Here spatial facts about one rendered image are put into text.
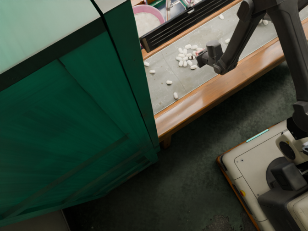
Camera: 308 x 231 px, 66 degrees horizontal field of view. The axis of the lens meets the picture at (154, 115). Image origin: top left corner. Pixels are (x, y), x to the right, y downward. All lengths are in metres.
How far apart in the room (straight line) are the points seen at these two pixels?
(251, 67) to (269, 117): 0.87
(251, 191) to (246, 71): 0.81
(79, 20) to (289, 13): 0.62
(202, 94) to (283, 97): 1.13
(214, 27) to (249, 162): 0.92
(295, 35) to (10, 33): 0.69
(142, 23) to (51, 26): 1.30
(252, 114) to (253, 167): 0.54
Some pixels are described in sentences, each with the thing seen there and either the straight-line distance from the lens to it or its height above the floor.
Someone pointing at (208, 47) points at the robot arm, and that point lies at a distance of 1.14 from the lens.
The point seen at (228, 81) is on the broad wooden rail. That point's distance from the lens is 1.35.
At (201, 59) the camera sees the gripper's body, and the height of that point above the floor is 0.88.
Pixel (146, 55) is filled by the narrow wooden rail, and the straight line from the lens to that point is 1.38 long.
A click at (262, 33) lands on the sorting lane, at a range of 1.57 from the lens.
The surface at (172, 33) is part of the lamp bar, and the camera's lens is 1.08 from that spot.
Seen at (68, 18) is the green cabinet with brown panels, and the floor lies 1.79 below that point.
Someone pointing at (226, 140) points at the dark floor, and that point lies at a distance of 2.05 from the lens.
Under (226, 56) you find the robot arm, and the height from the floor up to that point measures 1.07.
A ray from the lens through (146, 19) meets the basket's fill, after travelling 1.54.
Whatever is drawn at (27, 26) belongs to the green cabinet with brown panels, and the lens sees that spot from 0.26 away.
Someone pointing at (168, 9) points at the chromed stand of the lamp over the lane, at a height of 0.96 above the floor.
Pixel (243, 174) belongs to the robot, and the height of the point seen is 0.28.
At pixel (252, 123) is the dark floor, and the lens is 2.14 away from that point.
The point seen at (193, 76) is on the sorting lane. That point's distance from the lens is 1.35.
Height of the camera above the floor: 1.97
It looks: 75 degrees down
